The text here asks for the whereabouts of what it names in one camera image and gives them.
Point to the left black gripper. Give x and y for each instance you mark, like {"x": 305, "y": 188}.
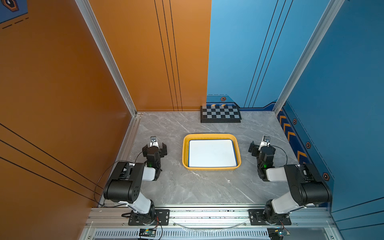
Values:
{"x": 163, "y": 151}

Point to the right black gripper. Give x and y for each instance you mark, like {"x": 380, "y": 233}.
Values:
{"x": 255, "y": 149}

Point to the yellow plastic storage box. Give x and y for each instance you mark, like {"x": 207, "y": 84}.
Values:
{"x": 209, "y": 137}

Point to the blue-framed whiteboard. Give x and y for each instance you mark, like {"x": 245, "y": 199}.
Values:
{"x": 218, "y": 153}

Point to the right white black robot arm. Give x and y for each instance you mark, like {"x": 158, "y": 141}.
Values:
{"x": 306, "y": 186}

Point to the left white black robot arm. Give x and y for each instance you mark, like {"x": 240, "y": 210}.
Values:
{"x": 124, "y": 184}

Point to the black grey checkerboard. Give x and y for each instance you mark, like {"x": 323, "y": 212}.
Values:
{"x": 220, "y": 113}

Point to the right green circuit board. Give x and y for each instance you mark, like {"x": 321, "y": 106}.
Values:
{"x": 278, "y": 234}

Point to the green circuit board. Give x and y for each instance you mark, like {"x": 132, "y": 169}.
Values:
{"x": 147, "y": 233}
{"x": 278, "y": 234}

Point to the left green circuit board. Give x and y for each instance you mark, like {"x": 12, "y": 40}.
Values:
{"x": 147, "y": 233}

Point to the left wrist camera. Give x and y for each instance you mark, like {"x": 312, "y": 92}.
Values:
{"x": 154, "y": 142}

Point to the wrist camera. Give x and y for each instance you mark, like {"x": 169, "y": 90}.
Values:
{"x": 265, "y": 140}
{"x": 154, "y": 142}

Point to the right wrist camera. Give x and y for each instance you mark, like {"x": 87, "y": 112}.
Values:
{"x": 265, "y": 140}

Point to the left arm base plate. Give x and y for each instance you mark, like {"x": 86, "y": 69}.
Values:
{"x": 161, "y": 217}

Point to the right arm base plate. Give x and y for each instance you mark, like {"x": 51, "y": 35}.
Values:
{"x": 258, "y": 217}

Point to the aluminium front rail frame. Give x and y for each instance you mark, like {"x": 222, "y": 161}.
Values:
{"x": 210, "y": 222}

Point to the left aluminium corner post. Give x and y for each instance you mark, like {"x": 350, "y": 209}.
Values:
{"x": 101, "y": 42}

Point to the aluminium corner post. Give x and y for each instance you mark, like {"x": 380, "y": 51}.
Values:
{"x": 101, "y": 42}
{"x": 317, "y": 36}

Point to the right aluminium corner post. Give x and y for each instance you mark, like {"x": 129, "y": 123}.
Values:
{"x": 317, "y": 36}

